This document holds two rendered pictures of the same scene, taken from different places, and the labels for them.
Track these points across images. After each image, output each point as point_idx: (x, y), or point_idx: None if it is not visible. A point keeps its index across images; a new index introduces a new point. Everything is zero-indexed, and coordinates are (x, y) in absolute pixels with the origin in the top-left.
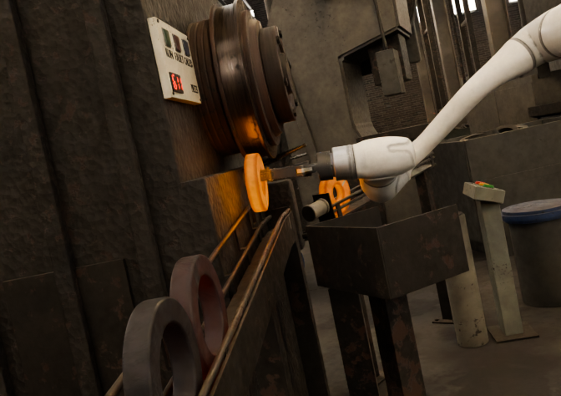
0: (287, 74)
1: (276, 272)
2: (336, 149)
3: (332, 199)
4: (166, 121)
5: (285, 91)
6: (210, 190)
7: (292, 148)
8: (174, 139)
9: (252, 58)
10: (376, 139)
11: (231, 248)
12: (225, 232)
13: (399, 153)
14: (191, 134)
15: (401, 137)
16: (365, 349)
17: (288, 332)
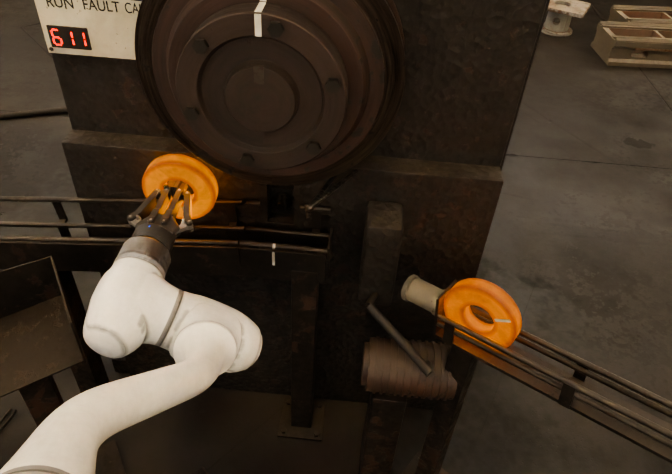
0: (226, 104)
1: (96, 261)
2: (130, 240)
3: (456, 313)
4: (56, 71)
5: (190, 125)
6: (78, 155)
7: (319, 197)
8: (68, 90)
9: (166, 52)
10: (108, 281)
11: (126, 212)
12: (112, 196)
13: (84, 321)
14: (141, 90)
15: (99, 314)
16: (364, 444)
17: (345, 338)
